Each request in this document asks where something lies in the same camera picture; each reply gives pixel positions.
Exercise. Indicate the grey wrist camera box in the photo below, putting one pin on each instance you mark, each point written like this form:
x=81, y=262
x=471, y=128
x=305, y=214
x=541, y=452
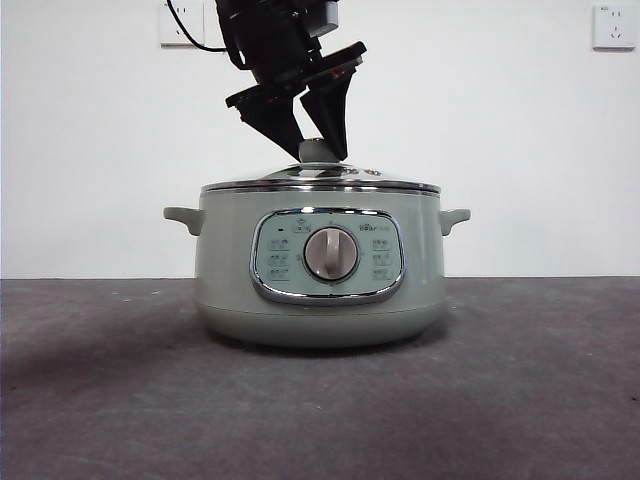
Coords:
x=330, y=15

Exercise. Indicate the white wall socket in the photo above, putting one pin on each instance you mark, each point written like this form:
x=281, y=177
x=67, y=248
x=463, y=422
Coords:
x=192, y=25
x=614, y=27

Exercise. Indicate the glass lid with green knob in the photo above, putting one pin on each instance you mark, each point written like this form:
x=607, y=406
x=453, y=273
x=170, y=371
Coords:
x=312, y=150

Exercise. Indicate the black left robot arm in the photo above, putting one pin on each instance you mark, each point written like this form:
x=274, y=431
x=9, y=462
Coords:
x=265, y=35

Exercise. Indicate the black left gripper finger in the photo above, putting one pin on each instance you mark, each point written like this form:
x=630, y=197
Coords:
x=331, y=112
x=275, y=122

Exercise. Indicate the pale green electric pot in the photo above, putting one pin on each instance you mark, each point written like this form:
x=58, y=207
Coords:
x=225, y=280

